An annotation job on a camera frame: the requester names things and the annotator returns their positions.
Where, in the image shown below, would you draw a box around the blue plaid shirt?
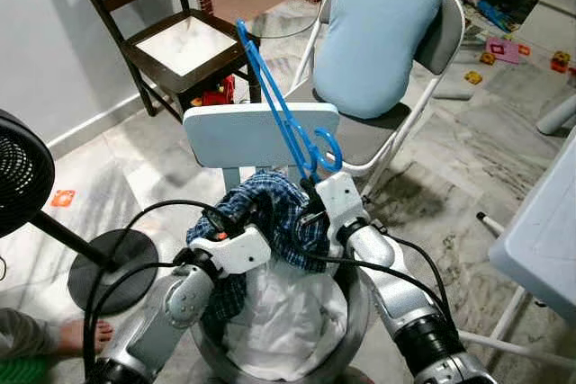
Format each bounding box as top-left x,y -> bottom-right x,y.
186,168 -> 336,324

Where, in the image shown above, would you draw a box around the blue plastic hanger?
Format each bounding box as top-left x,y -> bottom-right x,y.
236,20 -> 345,178

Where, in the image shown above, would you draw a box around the grey metal folding chair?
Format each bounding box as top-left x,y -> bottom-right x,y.
288,0 -> 469,201

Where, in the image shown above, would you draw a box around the white garment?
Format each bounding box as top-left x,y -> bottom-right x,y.
220,254 -> 352,383

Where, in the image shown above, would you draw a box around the orange floor sticker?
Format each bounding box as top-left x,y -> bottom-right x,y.
51,189 -> 78,208

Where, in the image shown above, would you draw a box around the light blue pillow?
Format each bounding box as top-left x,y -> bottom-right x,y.
312,0 -> 448,121

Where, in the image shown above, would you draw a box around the dark wooden chair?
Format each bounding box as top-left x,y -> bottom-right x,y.
61,0 -> 264,121

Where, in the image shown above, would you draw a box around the black standing fan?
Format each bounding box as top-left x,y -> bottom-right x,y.
0,110 -> 161,316

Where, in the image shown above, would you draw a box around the pink toy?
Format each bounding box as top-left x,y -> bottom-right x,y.
486,36 -> 523,64

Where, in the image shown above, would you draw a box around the green object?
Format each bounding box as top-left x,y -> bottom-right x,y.
0,357 -> 52,384

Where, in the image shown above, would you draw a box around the yellow red toy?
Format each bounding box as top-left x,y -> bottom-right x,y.
551,49 -> 573,73

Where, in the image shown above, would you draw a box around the blue toy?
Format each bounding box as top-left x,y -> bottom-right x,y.
475,0 -> 507,32

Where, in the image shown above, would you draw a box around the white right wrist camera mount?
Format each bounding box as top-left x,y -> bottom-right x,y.
313,171 -> 365,232

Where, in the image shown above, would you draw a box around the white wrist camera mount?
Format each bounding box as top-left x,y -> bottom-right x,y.
313,171 -> 365,232
207,225 -> 273,275

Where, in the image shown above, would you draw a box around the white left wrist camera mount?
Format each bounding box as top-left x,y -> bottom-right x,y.
207,225 -> 273,275

